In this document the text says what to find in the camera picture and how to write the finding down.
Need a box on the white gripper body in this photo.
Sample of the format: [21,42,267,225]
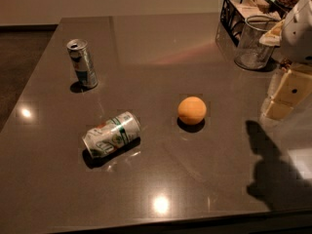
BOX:
[280,0,312,64]

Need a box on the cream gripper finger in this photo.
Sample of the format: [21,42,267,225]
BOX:
[262,69,312,120]
[259,19,285,47]

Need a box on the green white 7up can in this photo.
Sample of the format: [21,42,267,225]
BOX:
[82,111,140,159]

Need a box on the silver blue energy drink can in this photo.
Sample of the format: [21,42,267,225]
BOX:
[66,39,98,89]

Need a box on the clear glass cup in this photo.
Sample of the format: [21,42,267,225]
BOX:
[234,16,278,70]

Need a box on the orange fruit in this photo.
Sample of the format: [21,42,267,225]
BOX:
[177,97,207,125]

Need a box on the black wire basket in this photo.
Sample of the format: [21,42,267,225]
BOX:
[220,0,286,45]

